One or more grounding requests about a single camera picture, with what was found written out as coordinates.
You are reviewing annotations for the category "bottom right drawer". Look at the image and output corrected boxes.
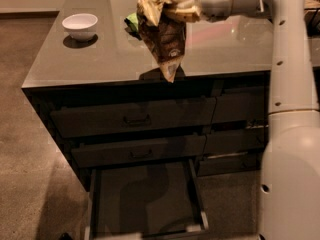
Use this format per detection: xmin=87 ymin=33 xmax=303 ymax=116
xmin=197 ymin=151 xmax=262 ymax=176

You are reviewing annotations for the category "top right drawer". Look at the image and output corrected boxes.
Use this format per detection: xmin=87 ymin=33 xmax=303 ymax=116
xmin=212 ymin=87 xmax=267 ymax=123

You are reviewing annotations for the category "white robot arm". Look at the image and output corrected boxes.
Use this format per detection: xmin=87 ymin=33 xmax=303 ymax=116
xmin=195 ymin=0 xmax=320 ymax=240

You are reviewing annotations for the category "white ceramic bowl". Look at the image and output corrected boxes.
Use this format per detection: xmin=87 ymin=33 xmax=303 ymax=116
xmin=62 ymin=13 xmax=98 ymax=41

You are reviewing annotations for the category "grey kitchen counter cabinet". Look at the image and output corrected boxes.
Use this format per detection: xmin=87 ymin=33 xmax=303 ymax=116
xmin=22 ymin=0 xmax=273 ymax=191

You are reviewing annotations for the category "middle left drawer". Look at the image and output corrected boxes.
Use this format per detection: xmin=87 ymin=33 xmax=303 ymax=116
xmin=71 ymin=135 xmax=206 ymax=168

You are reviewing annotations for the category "top left drawer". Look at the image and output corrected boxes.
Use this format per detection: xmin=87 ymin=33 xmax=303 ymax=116
xmin=50 ymin=97 xmax=216 ymax=138

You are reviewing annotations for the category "middle right drawer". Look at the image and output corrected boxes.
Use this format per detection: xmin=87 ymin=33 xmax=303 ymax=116
xmin=204 ymin=128 xmax=267 ymax=155

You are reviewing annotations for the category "green chip bag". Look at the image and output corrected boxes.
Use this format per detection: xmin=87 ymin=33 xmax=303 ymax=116
xmin=124 ymin=13 xmax=139 ymax=34

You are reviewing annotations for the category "brown chip bag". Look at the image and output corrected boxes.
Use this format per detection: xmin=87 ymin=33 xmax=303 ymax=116
xmin=137 ymin=0 xmax=186 ymax=83

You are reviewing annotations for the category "open bottom left drawer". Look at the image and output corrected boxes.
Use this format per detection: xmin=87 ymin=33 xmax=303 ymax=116
xmin=84 ymin=159 xmax=209 ymax=240

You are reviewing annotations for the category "black wire basket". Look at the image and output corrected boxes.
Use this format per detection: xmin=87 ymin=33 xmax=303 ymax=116
xmin=304 ymin=0 xmax=320 ymax=37

